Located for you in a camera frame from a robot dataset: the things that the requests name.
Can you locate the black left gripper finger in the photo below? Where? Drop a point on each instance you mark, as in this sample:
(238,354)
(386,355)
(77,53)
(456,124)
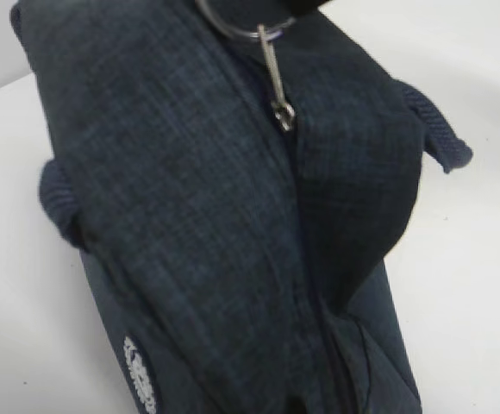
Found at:
(304,7)

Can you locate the dark blue insulated lunch bag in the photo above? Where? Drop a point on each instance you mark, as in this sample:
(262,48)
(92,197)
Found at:
(233,176)

